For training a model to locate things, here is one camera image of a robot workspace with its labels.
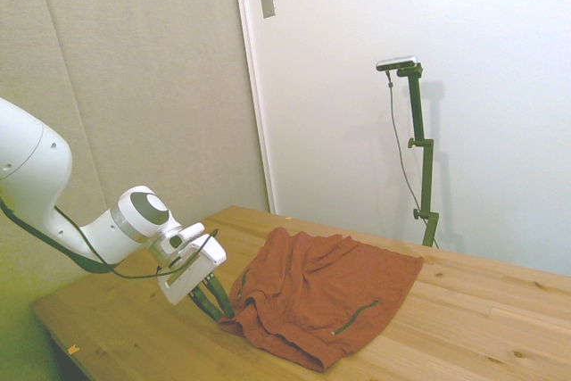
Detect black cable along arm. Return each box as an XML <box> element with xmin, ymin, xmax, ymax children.
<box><xmin>0</xmin><ymin>195</ymin><xmax>220</xmax><ymax>280</ymax></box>

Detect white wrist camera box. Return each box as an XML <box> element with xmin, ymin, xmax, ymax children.
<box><xmin>160</xmin><ymin>221</ymin><xmax>207</xmax><ymax>255</ymax></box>

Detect silver camera on stand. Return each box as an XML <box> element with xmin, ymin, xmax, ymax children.
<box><xmin>376</xmin><ymin>54</ymin><xmax>420</xmax><ymax>72</ymax></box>

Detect dark camera stand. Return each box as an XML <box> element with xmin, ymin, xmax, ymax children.
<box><xmin>395</xmin><ymin>63</ymin><xmax>441</xmax><ymax>249</ymax></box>

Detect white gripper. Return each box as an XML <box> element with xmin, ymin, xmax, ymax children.
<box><xmin>156</xmin><ymin>233</ymin><xmax>236</xmax><ymax>323</ymax></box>

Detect red shorts with black zippers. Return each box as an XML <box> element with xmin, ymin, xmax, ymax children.
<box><xmin>217</xmin><ymin>226</ymin><xmax>425</xmax><ymax>373</ymax></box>

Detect white door frame trim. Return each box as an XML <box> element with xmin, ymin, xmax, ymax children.
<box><xmin>229</xmin><ymin>0</ymin><xmax>278</xmax><ymax>215</ymax></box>

